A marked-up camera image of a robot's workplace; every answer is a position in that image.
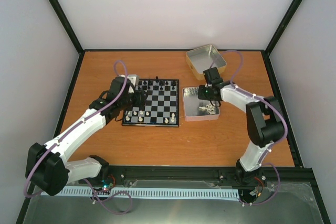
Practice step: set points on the black frame post left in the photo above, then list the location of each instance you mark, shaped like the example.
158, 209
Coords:
66, 25

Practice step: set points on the black and silver chessboard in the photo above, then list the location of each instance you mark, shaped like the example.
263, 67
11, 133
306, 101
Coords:
161, 102

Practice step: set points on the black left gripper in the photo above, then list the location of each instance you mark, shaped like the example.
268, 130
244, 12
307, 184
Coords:
141, 100

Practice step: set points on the black frame post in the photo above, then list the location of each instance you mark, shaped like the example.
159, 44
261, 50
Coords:
66, 25
289, 14

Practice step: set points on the gold square tin box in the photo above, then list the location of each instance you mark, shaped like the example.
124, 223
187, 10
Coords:
203, 58

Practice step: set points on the black frame post right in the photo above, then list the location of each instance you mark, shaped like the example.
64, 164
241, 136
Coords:
289, 14

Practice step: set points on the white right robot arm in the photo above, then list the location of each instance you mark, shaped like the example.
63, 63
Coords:
266, 125

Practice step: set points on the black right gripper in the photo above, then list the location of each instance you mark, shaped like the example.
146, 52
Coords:
201, 96

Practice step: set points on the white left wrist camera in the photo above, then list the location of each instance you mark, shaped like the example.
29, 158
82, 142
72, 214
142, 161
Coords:
131, 79

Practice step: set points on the light blue slotted cable duct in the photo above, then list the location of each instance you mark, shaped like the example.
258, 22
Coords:
169, 193

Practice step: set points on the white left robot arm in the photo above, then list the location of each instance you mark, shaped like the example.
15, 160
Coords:
48, 166

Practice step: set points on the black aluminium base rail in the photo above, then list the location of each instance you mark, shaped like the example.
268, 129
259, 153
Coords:
226, 176

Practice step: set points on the silver embossed tin tray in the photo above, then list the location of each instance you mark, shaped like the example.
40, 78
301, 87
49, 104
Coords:
196, 109

